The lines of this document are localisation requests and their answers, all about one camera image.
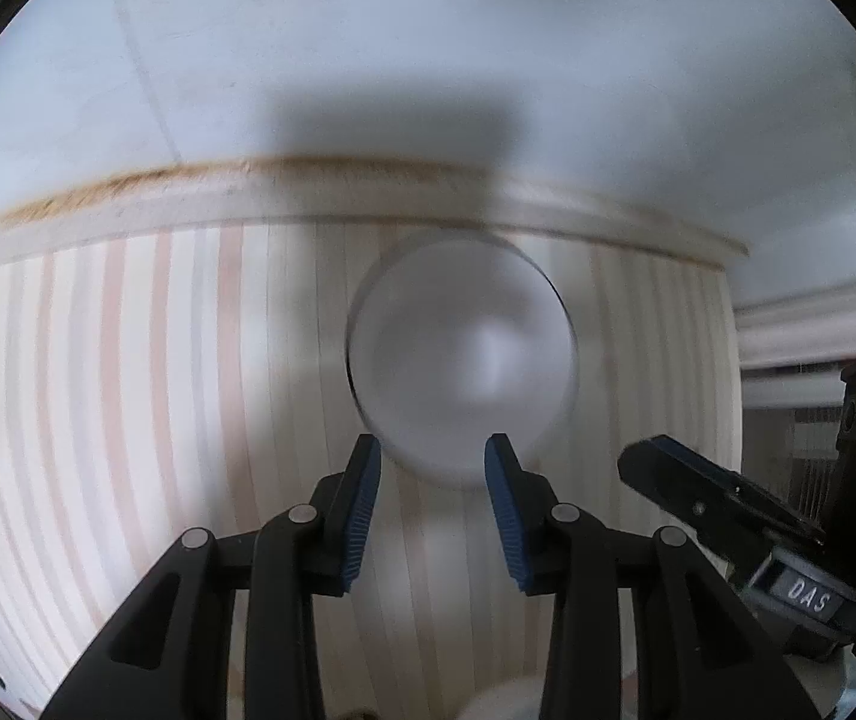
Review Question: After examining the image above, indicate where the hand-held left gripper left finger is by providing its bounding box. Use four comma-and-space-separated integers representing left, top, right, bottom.
41, 433, 384, 720

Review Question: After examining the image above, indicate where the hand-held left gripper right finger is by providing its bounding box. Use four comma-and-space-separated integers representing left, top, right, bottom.
483, 433, 804, 720

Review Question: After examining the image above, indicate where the white bowl with dark rim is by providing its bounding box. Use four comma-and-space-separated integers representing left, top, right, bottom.
345, 234, 580, 488

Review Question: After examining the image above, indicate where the striped cat print cloth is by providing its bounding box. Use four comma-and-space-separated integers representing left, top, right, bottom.
0, 221, 744, 720

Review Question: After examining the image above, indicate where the white door frame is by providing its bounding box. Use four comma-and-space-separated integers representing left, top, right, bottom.
731, 274, 856, 410

